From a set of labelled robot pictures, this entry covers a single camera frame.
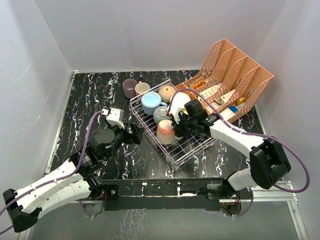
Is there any purple cable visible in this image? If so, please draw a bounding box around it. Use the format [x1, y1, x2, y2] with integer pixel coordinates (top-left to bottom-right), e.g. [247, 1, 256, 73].
[0, 111, 105, 232]
[167, 88, 311, 218]

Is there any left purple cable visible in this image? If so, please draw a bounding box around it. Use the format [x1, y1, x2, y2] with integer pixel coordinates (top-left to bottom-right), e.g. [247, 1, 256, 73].
[0, 111, 105, 232]

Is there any pink mug white inside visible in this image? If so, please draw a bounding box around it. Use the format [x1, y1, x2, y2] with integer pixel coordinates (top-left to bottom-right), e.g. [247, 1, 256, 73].
[134, 82, 150, 96]

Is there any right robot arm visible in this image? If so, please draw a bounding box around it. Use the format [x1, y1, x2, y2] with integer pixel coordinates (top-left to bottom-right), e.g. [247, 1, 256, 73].
[169, 100, 291, 199]

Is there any beige round mug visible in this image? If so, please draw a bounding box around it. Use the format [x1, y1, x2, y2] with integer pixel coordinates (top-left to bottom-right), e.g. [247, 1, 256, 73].
[158, 85, 177, 104]

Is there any black front rail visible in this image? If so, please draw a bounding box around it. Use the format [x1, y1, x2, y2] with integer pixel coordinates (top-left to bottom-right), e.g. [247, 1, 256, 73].
[82, 177, 253, 212]

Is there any grey mug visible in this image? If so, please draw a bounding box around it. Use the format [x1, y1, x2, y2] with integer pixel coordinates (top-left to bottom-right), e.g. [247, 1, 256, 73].
[153, 106, 172, 125]

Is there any white wire dish rack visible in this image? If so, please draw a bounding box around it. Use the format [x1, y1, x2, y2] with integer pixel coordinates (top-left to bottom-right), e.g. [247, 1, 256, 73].
[129, 96, 217, 170]

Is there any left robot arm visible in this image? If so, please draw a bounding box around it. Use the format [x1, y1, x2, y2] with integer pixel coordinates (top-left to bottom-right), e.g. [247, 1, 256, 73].
[3, 122, 144, 233]

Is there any peach desk organizer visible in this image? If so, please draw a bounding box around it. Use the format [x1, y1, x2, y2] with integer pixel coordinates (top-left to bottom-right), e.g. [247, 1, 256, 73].
[176, 38, 274, 123]

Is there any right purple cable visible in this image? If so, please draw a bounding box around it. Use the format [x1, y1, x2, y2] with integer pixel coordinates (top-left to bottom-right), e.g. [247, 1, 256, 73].
[167, 88, 311, 218]

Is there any purple mug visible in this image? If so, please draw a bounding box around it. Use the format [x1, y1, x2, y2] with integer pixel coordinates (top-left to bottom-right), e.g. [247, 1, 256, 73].
[122, 79, 138, 99]

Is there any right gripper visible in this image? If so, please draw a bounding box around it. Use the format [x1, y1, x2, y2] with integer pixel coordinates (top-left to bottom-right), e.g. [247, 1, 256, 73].
[171, 112, 198, 138]

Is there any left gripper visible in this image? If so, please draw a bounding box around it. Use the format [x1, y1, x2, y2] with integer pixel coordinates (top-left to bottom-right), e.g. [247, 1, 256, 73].
[104, 121, 145, 161]

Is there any light blue mug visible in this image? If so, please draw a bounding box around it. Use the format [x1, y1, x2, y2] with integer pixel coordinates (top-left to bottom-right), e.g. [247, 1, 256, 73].
[141, 92, 168, 115]

